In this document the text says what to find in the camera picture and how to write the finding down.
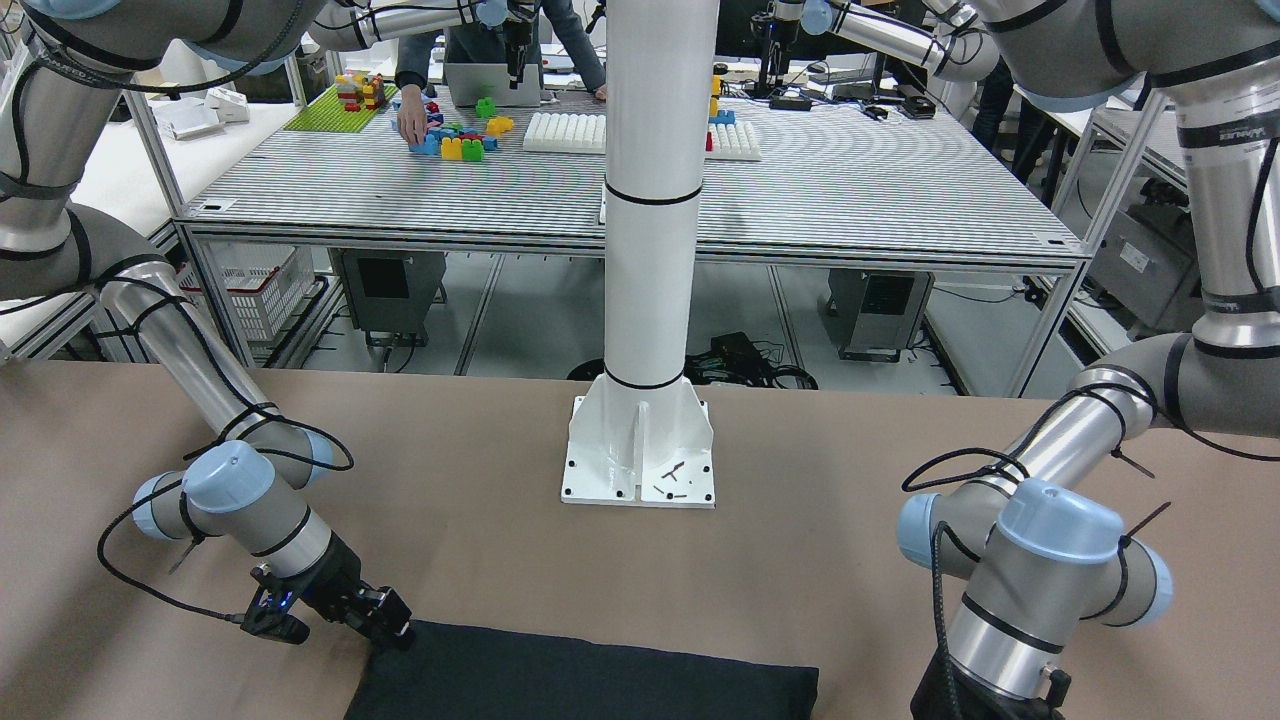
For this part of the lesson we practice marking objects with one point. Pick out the white plastic basket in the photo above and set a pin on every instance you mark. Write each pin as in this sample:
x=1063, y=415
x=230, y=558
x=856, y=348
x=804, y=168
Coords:
x=264, y=284

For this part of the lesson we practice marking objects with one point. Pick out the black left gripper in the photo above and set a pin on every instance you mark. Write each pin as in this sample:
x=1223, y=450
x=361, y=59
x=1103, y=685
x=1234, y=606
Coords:
x=940, y=693

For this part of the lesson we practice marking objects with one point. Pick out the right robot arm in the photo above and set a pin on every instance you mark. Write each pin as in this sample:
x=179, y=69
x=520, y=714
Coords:
x=57, y=98

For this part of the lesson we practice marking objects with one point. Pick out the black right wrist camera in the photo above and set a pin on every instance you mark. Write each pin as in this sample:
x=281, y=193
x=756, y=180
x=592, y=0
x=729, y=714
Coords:
x=269, y=614

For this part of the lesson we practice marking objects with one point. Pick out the black t-shirt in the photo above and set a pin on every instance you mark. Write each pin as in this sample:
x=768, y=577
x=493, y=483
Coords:
x=472, y=672

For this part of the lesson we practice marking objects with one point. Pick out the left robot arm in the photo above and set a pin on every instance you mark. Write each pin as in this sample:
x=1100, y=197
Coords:
x=1037, y=557

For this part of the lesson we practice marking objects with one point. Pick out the white block tray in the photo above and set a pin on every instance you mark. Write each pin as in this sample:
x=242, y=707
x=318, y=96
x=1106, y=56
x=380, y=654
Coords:
x=574, y=133

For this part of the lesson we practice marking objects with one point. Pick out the pile of coloured blocks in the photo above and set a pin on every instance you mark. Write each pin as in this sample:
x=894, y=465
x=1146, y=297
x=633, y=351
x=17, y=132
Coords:
x=455, y=141

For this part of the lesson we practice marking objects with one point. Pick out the green lego baseplate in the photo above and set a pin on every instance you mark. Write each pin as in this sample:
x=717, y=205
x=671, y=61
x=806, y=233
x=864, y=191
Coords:
x=328, y=114

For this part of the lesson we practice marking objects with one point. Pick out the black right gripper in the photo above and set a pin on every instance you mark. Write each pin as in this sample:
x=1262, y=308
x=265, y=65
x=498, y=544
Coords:
x=337, y=583

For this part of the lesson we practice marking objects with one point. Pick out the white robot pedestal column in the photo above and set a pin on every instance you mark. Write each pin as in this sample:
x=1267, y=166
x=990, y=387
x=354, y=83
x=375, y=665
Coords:
x=641, y=436

